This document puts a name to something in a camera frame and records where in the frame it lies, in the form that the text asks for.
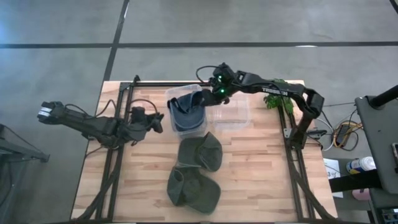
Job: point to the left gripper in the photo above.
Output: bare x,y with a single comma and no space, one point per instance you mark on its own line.
144,129

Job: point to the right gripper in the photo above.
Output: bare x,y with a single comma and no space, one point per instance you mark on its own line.
222,84

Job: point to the blue denim cap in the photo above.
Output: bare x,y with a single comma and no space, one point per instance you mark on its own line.
186,115

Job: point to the olive green cap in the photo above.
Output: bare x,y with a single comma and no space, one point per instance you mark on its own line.
192,189
202,152

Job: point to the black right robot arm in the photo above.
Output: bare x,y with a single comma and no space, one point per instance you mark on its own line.
280,90

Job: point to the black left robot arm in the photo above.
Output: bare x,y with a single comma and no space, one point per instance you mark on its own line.
84,123

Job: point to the clear plastic bin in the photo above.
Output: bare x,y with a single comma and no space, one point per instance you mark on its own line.
180,88
231,121

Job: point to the green artificial plant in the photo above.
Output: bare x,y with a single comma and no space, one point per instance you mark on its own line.
275,101

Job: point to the black clamp device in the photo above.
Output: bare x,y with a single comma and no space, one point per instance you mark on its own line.
315,133

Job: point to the black metal stand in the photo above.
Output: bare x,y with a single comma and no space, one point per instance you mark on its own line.
31,154

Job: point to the black power adapter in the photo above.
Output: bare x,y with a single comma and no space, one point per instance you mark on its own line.
345,133

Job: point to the white paper sheet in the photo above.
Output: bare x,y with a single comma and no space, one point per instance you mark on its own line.
331,168

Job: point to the white spray can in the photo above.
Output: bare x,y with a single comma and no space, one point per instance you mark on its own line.
362,165

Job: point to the grey cart top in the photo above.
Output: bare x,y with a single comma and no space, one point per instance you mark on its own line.
379,133

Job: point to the black pole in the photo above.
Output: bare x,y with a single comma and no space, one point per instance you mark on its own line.
385,96

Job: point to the pink object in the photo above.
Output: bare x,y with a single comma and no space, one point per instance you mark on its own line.
360,194

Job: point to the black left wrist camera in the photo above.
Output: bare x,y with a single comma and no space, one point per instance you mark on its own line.
138,114

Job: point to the black aluminium table frame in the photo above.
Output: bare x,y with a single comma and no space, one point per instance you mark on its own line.
149,84

